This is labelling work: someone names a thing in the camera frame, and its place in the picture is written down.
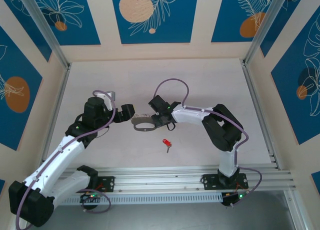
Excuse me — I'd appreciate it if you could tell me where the grey metal keyring holder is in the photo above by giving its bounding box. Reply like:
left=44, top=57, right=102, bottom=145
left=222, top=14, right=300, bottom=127
left=130, top=112, right=158, bottom=133

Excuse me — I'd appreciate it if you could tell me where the red headed key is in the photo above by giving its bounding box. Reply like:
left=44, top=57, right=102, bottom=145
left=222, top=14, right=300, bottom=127
left=161, top=139, right=174, bottom=155

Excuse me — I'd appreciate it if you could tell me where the black controller board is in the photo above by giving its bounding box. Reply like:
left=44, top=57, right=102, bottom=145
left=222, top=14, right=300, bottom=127
left=221, top=192, right=249, bottom=208
left=79, top=193, right=102, bottom=204

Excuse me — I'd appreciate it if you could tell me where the aluminium table side rail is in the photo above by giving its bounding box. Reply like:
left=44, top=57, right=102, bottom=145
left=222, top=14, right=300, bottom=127
left=39, top=63, right=73, bottom=166
left=239, top=59, right=282, bottom=170

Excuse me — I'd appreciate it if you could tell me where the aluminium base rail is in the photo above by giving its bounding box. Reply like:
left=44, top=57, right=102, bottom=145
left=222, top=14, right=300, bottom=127
left=58, top=166, right=294, bottom=194

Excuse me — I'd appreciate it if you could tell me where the white slotted cable duct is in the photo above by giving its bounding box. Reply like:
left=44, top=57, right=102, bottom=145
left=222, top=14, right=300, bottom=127
left=53, top=193, right=223, bottom=205

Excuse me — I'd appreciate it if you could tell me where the aluminium frame post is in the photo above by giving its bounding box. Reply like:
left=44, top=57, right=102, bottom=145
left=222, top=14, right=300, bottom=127
left=17, top=0, right=71, bottom=70
left=243, top=0, right=296, bottom=66

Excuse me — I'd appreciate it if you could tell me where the aluminium frame leg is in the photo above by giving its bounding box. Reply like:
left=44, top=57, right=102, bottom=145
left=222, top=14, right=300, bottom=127
left=283, top=189, right=309, bottom=230

